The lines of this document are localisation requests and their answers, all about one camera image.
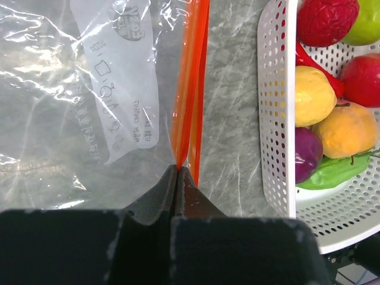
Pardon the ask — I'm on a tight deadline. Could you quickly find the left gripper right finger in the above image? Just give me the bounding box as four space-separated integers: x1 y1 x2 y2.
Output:
170 168 328 284

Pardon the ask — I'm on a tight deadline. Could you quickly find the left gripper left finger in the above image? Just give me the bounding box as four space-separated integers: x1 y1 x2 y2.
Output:
1 165 178 284

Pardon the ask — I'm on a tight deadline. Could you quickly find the purple onion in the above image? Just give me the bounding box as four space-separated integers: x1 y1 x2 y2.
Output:
294 127 323 184

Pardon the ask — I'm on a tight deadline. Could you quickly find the clear zip top bag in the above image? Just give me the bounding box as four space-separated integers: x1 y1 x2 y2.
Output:
1 1 210 210

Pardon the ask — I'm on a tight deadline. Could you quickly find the yellow lemon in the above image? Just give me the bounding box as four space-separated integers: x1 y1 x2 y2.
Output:
294 65 337 127

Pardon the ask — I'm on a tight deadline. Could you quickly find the orange fruit with leaf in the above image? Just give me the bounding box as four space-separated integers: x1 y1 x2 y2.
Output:
311 102 379 159

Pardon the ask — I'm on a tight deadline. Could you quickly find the white perforated basket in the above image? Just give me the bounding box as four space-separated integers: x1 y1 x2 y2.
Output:
258 1 379 254

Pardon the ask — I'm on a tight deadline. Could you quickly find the green bitter gourd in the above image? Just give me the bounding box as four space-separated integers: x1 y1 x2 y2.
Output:
297 150 379 190

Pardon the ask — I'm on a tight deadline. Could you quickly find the red chili pepper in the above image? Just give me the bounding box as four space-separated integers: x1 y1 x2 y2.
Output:
295 40 345 99

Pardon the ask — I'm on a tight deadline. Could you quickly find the red apple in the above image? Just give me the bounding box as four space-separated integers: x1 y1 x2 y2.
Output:
340 53 380 108

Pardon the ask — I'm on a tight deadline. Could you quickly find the red wrinkled fruit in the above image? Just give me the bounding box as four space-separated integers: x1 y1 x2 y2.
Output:
297 0 360 48

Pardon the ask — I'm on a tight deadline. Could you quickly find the green pear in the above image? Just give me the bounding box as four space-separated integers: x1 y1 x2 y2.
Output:
341 0 379 46

